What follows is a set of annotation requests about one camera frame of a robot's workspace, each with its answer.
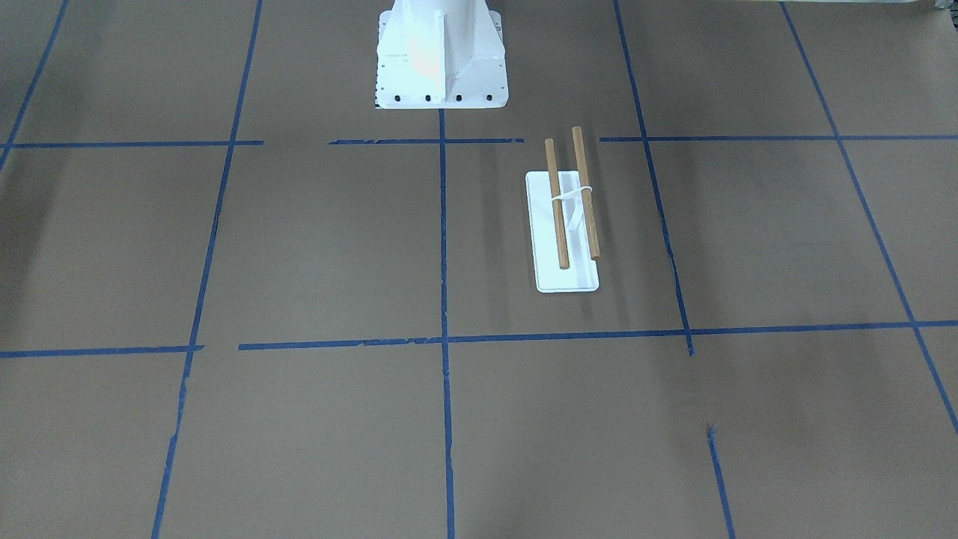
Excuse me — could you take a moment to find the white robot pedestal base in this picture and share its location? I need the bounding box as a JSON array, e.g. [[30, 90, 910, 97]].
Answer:
[[374, 1, 510, 110]]

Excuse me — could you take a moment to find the wooden rack rod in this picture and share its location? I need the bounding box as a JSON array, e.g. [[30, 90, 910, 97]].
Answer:
[[544, 138, 570, 270], [571, 126, 602, 261]]

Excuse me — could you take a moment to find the white rack base plate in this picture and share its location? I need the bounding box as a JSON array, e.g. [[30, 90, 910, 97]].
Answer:
[[525, 171, 601, 293]]

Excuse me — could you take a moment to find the white rack wire stand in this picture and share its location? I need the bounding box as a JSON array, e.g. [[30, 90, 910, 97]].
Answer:
[[551, 186, 592, 231]]

